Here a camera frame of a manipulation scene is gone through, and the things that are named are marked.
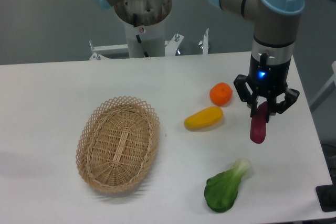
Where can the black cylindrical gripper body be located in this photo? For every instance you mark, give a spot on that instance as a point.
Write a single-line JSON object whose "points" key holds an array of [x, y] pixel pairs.
{"points": [[263, 79]]}

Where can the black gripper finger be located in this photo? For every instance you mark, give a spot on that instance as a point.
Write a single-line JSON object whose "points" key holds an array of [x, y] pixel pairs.
{"points": [[248, 92], [290, 98]]}

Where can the purple red sweet potato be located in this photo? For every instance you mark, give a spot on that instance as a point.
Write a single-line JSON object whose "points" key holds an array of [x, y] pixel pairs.
{"points": [[258, 124]]}

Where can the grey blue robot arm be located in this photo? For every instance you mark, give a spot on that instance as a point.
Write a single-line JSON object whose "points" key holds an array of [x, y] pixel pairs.
{"points": [[276, 24]]}

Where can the oval woven wicker basket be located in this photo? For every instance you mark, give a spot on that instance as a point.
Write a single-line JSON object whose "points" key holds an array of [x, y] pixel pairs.
{"points": [[118, 144]]}

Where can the orange mandarin fruit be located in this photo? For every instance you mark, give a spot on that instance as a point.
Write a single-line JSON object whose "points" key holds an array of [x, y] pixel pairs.
{"points": [[220, 94]]}

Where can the yellow orange mango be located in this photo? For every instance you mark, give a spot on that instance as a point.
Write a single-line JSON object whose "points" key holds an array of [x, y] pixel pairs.
{"points": [[204, 118]]}

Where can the black box at table edge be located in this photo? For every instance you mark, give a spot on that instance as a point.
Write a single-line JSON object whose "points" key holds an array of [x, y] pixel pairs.
{"points": [[326, 197]]}

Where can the green bok choy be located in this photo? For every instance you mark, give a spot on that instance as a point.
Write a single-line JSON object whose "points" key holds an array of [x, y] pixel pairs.
{"points": [[221, 190]]}

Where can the white metal base frame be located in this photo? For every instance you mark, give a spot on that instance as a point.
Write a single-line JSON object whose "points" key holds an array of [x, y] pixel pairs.
{"points": [[138, 49]]}

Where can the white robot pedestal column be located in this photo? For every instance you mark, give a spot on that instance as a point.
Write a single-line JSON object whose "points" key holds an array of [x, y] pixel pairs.
{"points": [[145, 18]]}

